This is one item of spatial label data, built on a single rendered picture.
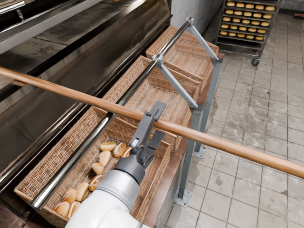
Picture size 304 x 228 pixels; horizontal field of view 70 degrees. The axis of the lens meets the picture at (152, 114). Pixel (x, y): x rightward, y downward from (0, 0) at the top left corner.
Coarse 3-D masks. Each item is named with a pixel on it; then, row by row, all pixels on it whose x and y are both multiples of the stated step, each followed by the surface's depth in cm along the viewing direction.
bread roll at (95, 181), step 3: (93, 177) 114; (96, 177) 112; (99, 177) 112; (102, 177) 113; (93, 180) 111; (96, 180) 111; (99, 180) 111; (90, 183) 110; (93, 183) 110; (96, 183) 110; (90, 186) 110; (93, 186) 110; (90, 189) 110; (93, 189) 110
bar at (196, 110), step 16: (176, 32) 114; (192, 32) 131; (208, 48) 133; (160, 64) 96; (144, 80) 85; (176, 80) 101; (128, 96) 77; (208, 96) 155; (192, 112) 108; (208, 112) 165; (96, 128) 65; (192, 128) 113; (80, 144) 61; (192, 144) 122; (80, 160) 59; (64, 176) 55; (48, 192) 51; (176, 192) 173
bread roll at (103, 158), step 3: (102, 153) 122; (105, 153) 122; (108, 153) 122; (99, 156) 122; (102, 156) 120; (105, 156) 120; (108, 156) 121; (99, 159) 120; (102, 159) 119; (105, 159) 120; (108, 159) 121; (99, 162) 120; (102, 162) 119; (105, 162) 119; (105, 165) 120
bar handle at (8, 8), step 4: (12, 4) 58; (16, 4) 59; (20, 4) 60; (24, 4) 61; (0, 8) 56; (4, 8) 56; (8, 8) 57; (12, 8) 58; (16, 8) 59; (0, 12) 56; (4, 12) 56; (8, 12) 57; (16, 12) 59; (20, 12) 60; (16, 16) 60; (20, 16) 60; (20, 20) 61
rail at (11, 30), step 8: (72, 0) 71; (80, 0) 73; (56, 8) 66; (64, 8) 68; (32, 16) 60; (40, 16) 61; (48, 16) 64; (16, 24) 56; (24, 24) 58; (32, 24) 60; (0, 32) 53; (8, 32) 54; (16, 32) 56; (0, 40) 53
